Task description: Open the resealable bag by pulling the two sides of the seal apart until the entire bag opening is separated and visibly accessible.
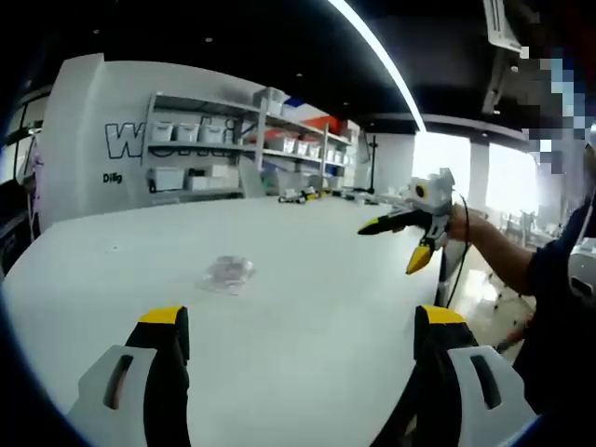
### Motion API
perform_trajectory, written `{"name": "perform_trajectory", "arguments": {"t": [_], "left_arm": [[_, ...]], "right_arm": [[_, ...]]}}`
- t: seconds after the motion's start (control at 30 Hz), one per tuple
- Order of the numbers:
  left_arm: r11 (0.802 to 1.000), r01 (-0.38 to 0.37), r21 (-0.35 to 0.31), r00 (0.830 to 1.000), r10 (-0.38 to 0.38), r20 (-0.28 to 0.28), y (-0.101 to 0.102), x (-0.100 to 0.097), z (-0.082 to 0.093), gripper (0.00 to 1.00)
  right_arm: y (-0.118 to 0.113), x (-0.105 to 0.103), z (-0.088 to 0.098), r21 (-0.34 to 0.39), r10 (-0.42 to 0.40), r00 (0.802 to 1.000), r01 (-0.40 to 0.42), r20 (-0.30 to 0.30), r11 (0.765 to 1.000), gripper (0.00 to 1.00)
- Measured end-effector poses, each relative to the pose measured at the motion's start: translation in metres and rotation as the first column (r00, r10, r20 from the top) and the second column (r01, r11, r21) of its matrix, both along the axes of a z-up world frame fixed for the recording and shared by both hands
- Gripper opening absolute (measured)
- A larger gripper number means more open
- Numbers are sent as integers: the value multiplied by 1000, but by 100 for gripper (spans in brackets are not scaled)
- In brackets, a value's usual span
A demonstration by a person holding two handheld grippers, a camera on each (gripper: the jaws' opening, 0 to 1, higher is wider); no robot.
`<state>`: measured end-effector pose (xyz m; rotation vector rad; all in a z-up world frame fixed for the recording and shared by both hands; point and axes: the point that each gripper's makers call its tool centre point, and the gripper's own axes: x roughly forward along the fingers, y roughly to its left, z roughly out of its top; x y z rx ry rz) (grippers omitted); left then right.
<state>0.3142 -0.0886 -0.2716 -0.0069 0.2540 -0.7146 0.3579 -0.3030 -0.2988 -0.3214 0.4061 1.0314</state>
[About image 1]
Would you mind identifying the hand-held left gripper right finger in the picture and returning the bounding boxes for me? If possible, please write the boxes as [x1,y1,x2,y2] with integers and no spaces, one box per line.
[379,305,536,447]

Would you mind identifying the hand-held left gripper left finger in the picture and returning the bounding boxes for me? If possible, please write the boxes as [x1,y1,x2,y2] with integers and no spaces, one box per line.
[64,305,192,447]

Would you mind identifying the clear resealable bag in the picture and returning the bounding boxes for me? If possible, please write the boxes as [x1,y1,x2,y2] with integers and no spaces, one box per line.
[193,254,259,295]

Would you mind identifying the person's right hand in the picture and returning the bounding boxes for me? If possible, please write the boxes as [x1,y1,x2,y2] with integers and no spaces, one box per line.
[447,204,474,243]

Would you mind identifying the black tripod stand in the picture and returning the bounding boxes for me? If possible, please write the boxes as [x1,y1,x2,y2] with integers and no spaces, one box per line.
[365,134,379,195]

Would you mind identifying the yellow black tools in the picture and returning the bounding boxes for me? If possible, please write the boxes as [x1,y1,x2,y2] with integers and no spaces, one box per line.
[278,185,327,204]

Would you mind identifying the person in dark shirt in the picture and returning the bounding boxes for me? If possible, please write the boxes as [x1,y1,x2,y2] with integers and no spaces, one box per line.
[502,195,596,418]

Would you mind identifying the long ceiling light strip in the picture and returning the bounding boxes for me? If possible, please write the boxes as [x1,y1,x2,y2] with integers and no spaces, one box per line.
[325,0,427,134]

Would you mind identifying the grey metal shelving unit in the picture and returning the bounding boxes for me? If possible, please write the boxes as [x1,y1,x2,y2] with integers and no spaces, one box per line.
[142,86,358,206]

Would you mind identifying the white chest device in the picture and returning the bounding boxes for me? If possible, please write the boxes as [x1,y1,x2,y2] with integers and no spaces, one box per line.
[568,239,596,297]

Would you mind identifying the ceiling air conditioner unit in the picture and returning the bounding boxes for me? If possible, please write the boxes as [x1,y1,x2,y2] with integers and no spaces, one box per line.
[481,0,525,52]

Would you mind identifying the row of white storage boxes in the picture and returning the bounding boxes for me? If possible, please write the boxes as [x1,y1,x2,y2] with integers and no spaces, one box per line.
[151,121,350,192]

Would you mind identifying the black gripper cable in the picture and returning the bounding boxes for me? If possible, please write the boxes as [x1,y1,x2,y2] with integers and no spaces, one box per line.
[444,193,471,309]

